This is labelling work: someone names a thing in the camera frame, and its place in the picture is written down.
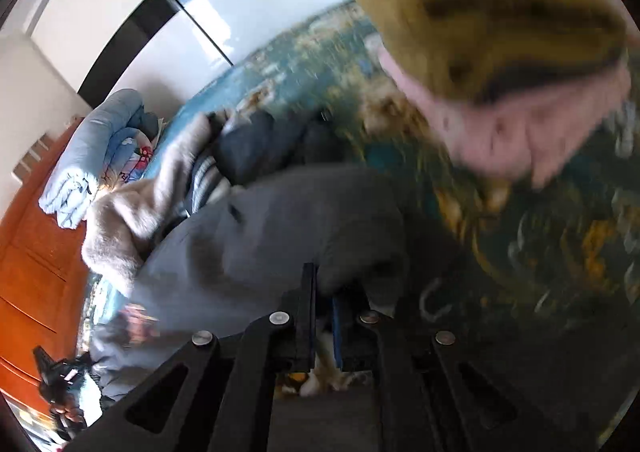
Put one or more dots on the striped garment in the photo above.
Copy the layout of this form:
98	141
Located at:
207	179

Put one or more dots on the dark navy garment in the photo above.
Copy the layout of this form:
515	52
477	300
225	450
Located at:
260	142

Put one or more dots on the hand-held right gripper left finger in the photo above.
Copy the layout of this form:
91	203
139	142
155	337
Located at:
309	327

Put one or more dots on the orange wooden headboard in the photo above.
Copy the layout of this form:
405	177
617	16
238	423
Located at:
35	272

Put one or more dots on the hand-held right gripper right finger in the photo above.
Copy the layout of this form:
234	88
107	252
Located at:
339	332

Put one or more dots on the grey garment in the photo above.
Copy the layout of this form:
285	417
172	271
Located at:
250	242

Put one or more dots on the teal printed bed sheet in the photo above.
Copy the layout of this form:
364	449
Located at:
550	257

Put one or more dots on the printed light blue quilt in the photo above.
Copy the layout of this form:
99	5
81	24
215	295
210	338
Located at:
132	152

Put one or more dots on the light blue rolled quilt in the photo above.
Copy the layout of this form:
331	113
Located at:
82	152

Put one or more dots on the beige fluffy garment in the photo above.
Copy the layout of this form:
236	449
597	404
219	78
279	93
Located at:
130	217

